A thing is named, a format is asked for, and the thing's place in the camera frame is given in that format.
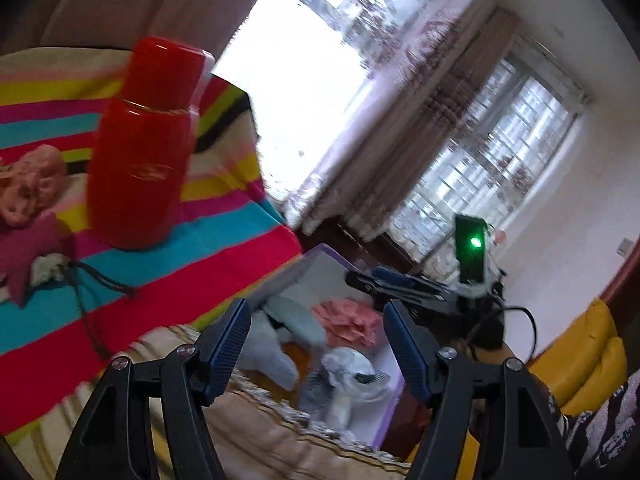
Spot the dark patterned clothing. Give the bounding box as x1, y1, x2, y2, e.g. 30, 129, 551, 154
547, 375, 640, 480

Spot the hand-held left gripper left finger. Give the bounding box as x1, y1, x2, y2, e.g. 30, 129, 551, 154
55, 298, 253, 480

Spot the purple cardboard box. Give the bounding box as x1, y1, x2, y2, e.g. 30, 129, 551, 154
247, 242, 406, 453

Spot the sheer floral curtain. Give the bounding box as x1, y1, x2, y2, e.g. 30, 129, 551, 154
265, 0, 501, 231

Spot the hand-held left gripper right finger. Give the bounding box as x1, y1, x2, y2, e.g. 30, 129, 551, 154
382, 301, 578, 480

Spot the yellow sofa cushion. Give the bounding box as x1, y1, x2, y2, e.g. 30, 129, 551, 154
527, 297, 628, 411

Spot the white printed satin pouch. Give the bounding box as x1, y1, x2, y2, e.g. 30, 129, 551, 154
320, 347, 378, 383

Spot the pink flower ornament with cord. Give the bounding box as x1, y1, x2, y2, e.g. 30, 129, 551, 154
0, 144, 138, 356

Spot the pale blue cloth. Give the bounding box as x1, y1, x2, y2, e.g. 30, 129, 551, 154
262, 294, 328, 348

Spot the brown patterned curtain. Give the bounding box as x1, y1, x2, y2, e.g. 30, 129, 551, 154
295, 10, 531, 241

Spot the pink ruffled cloth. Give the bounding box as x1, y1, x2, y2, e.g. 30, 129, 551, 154
312, 299, 383, 348

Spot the white floral cloth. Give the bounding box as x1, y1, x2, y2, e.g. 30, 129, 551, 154
30, 254, 68, 283

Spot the beige curtain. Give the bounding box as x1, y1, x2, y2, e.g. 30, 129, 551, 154
35, 0, 281, 56

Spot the window with metal grille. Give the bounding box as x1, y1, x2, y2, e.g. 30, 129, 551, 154
395, 55, 591, 261

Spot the light blue towel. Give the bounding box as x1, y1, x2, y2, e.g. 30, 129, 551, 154
235, 317, 301, 391

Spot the magenta knit cloth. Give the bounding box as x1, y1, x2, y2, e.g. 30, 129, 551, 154
0, 210, 66, 306

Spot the red thermos flask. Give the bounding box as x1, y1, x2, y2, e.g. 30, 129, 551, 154
87, 37, 216, 251

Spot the colourful striped tablecloth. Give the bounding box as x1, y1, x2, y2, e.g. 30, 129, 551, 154
0, 47, 303, 441

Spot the black cable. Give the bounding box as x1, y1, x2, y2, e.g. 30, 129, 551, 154
500, 305, 538, 361

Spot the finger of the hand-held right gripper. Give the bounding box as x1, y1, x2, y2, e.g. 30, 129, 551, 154
345, 272, 446, 311
372, 266, 451, 295

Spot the orange organza pouch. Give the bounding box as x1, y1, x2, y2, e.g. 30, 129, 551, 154
280, 340, 326, 376

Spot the checkered face mask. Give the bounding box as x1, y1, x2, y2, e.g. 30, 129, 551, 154
297, 370, 391, 413

